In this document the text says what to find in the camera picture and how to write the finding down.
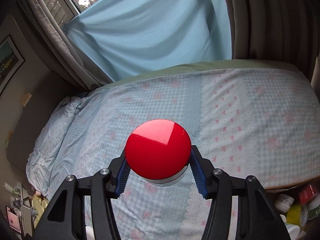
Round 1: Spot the white pill bottle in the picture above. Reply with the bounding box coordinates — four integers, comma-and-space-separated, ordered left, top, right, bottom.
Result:
285, 224, 307, 238

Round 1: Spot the green mattress cover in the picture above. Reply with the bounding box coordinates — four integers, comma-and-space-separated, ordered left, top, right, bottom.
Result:
95, 59, 304, 93

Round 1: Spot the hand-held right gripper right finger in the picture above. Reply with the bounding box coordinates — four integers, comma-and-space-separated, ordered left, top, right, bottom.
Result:
189, 145, 290, 240

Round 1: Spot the crumpled blue quilt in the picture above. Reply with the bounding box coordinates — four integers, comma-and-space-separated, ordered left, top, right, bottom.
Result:
26, 95, 100, 197

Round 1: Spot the white lid jar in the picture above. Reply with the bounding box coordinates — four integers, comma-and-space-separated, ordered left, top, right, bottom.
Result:
275, 194, 295, 212

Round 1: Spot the pink framed card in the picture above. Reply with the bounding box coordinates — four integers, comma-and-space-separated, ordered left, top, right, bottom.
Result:
5, 206, 22, 233

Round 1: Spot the framed wall picture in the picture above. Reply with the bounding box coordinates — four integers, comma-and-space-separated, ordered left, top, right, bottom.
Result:
0, 34, 26, 97

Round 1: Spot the small red box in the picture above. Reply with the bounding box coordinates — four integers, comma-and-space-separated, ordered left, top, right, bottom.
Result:
299, 184, 319, 205

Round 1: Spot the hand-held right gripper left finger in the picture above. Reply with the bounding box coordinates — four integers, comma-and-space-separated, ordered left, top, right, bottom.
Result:
32, 150, 130, 240

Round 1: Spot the grey curtain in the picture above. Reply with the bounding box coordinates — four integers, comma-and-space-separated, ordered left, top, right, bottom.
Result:
17, 0, 114, 90
220, 0, 320, 83

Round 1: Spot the green label jar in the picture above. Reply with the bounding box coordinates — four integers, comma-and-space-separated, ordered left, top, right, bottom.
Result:
306, 197, 320, 220

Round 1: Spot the white window frame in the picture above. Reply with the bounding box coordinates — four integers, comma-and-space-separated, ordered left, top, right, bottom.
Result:
37, 0, 130, 27

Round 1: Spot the yellow tape roll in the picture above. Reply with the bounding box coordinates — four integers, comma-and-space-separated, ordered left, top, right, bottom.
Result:
286, 204, 308, 227

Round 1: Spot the light blue hanging cloth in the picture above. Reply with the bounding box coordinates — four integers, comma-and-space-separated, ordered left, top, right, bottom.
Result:
64, 0, 233, 82

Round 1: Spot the red lid jar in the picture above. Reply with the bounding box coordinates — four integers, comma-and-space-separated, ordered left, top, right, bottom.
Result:
125, 119, 192, 187

